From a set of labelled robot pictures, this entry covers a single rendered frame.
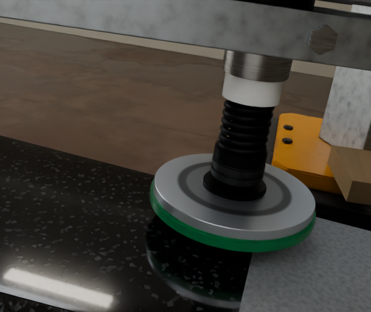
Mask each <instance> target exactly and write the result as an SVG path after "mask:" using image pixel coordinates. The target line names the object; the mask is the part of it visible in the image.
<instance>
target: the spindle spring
mask: <svg viewBox="0 0 371 312"><path fill-rule="evenodd" d="M236 104H239V103H236ZM239 105H242V104H239ZM224 106H225V108H224V109H223V111H222V112H223V115H224V116H223V117H222V119H221V121H222V124H221V126H220V130H221V132H220V133H219V138H220V140H221V141H219V142H218V145H219V146H220V147H221V148H223V149H224V150H226V151H229V152H231V153H235V154H240V155H257V154H261V153H263V152H264V151H265V150H266V147H267V145H266V143H267V141H268V134H269V132H270V128H269V127H270V126H271V119H272V117H273V110H274V109H275V106H272V107H263V108H247V107H243V106H238V105H235V102H232V101H230V100H228V99H226V101H225V102H224ZM233 112H236V113H241V114H245V115H262V116H243V115H238V114H235V113H233ZM230 120H234V121H238V122H242V123H260V124H240V123H236V122H233V121H230ZM229 128H232V129H236V130H239V131H248V132H256V133H246V132H238V131H233V130H231V129H229ZM257 131H259V132H257ZM227 136H230V137H234V138H237V139H246V140H253V139H257V140H256V141H241V140H237V139H232V138H230V137H227ZM225 143H226V144H225ZM227 144H229V145H232V146H236V147H244V148H254V147H258V148H255V149H239V148H235V147H231V146H229V145H227Z"/></svg>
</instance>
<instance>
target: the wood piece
mask: <svg viewBox="0 0 371 312"><path fill-rule="evenodd" d="M327 164H328V166H329V168H330V170H331V172H332V174H333V176H334V178H335V180H336V182H337V184H338V186H339V188H340V190H341V192H342V194H343V196H344V198H345V200H346V202H353V203H358V204H366V205H370V206H371V151H370V150H362V149H354V148H349V147H341V146H336V145H332V147H331V151H330V156H329V158H328V163H327Z"/></svg>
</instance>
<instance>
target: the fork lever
mask: <svg viewBox="0 0 371 312"><path fill-rule="evenodd" d="M0 17H2V18H7V19H15V20H23V21H28V22H36V23H41V24H49V25H57V26H62V27H71V28H79V29H84V30H91V31H96V32H105V33H113V34H118V35H126V36H131V37H139V38H147V39H152V40H160V41H169V42H173V43H181V44H186V45H194V46H203V47H208V48H215V49H220V50H229V51H237V52H242V53H250V54H258V55H263V56H271V57H276V58H284V59H293V60H298V61H305V62H310V63H318V64H327V65H332V66H340V67H348V68H353V69H361V70H366V71H371V15H370V14H363V13H358V12H350V11H342V10H337V9H329V8H325V7H316V6H314V8H313V11H311V10H307V9H299V8H294V7H286V6H278V5H274V4H265V3H261V2H253V1H245V0H0Z"/></svg>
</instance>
